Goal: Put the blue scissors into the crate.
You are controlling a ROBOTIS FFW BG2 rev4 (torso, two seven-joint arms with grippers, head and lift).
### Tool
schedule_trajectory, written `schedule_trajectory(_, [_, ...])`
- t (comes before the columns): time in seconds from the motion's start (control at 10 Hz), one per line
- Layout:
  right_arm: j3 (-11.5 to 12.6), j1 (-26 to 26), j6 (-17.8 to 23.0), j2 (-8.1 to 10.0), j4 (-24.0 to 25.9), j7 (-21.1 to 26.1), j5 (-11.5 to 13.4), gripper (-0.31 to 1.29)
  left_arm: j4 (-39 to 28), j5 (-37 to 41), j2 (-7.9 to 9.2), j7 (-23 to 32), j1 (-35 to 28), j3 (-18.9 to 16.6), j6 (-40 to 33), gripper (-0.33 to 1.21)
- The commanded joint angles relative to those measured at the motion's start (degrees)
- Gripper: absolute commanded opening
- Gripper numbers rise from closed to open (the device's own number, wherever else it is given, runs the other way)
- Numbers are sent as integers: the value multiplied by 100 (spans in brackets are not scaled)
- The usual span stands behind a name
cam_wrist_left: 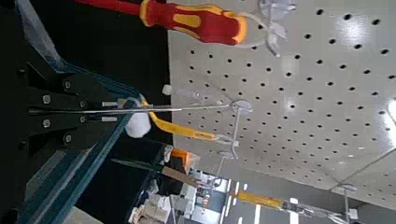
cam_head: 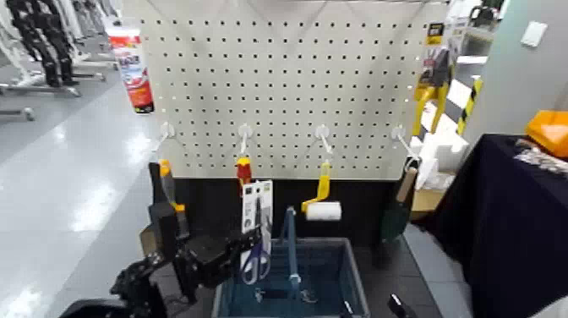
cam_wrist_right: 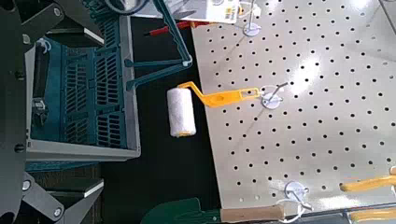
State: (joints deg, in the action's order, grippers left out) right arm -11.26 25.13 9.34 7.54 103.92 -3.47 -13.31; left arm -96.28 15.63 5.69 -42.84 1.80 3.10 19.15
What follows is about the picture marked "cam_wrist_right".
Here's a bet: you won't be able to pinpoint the red yellow screwdriver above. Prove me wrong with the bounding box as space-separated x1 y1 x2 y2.
143 20 216 37

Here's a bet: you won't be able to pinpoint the white paint roller yellow handle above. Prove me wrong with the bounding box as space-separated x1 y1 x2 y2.
166 81 261 138

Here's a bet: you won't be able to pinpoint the blue scissors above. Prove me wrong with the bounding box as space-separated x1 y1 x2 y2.
104 0 241 25

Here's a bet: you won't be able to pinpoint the blue grey plastic crate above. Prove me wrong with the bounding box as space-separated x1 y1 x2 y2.
24 0 194 174

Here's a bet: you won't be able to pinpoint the green trowel with wooden handle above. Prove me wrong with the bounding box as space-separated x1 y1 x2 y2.
139 197 286 224

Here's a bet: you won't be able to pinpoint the white perforated pegboard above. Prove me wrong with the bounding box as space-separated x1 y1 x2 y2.
190 0 396 217

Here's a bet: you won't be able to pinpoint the white pegboard hook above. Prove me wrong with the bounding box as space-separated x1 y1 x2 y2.
242 0 263 37
260 81 290 110
275 180 314 224

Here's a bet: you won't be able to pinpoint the yellow handled pliers in package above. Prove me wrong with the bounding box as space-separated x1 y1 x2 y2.
339 166 396 224

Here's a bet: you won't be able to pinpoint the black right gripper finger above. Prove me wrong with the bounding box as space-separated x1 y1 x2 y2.
18 171 106 224
15 0 106 48

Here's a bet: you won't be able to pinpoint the black panel under pegboard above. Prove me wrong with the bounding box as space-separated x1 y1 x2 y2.
99 15 222 224

